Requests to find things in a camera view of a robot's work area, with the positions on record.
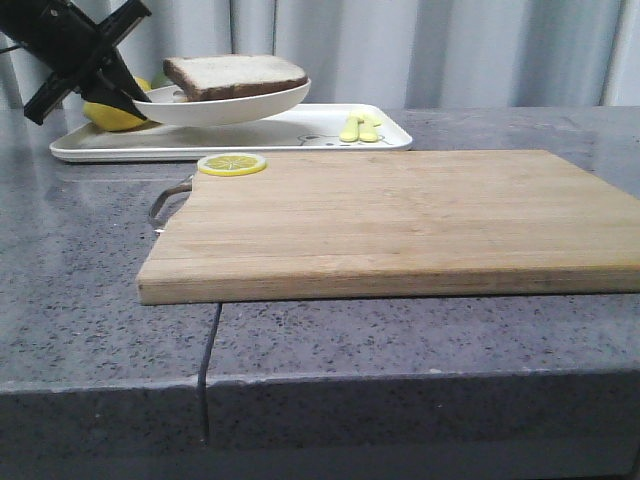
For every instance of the green lime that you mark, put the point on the green lime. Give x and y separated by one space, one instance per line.
160 80

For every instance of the white plate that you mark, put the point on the white plate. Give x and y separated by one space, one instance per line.
161 109

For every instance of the yellow lemon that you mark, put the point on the yellow lemon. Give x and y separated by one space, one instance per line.
143 84
111 119

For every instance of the lemon slice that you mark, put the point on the lemon slice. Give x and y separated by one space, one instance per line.
231 164

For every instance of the metal cutting board handle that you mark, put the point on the metal cutting board handle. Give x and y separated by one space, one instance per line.
158 225

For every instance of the grey curtain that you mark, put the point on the grey curtain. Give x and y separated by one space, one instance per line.
415 54

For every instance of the white bear tray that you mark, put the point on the white bear tray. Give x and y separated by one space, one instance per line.
306 127

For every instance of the wooden cutting board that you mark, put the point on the wooden cutting board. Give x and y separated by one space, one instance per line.
385 224

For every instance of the white bread slice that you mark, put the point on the white bread slice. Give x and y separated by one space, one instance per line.
232 76

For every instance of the yellow plastic fork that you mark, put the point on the yellow plastic fork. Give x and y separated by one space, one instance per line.
351 129

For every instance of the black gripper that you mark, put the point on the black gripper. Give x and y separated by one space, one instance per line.
81 54

